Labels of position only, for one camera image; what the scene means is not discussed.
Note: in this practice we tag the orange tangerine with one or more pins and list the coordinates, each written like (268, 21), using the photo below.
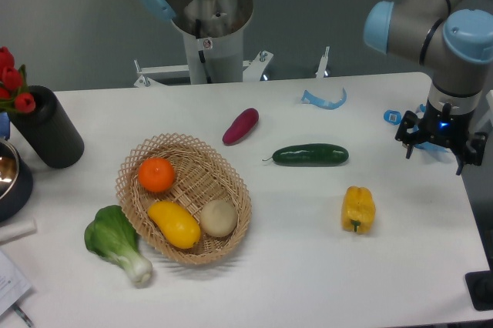
(156, 174)

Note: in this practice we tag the beige round potato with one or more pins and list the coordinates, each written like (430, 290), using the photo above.
(218, 218)

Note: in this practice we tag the green bok choy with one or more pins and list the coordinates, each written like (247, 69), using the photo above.
(111, 236)

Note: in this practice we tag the dark metal bowl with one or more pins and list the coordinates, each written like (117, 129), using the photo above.
(16, 181)

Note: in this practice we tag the yellow bell pepper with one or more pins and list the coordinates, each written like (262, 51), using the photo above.
(358, 210)

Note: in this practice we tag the black device at table corner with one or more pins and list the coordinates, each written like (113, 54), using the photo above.
(480, 289)

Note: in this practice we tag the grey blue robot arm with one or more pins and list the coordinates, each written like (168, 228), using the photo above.
(455, 44)

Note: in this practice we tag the purple sweet potato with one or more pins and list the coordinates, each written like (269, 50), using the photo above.
(243, 124)

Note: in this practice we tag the woven wicker basket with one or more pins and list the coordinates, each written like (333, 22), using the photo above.
(202, 175)

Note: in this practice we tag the white paper sheet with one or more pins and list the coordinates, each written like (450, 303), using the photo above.
(14, 284)

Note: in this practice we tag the black ribbed vase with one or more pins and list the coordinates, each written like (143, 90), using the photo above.
(49, 130)

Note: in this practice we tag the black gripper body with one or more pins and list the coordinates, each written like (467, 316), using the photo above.
(441, 127)

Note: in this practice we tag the yellow mango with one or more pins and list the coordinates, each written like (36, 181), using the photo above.
(177, 225)

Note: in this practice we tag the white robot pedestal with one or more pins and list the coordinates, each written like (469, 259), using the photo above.
(212, 34)

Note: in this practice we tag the patterned pen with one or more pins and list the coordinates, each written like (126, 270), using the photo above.
(18, 310)

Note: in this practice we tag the green cucumber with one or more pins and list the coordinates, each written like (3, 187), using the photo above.
(311, 154)

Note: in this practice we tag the white paper roll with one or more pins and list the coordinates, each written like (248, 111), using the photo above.
(16, 230)

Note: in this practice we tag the red tulip flowers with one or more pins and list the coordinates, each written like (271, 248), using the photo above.
(15, 95)

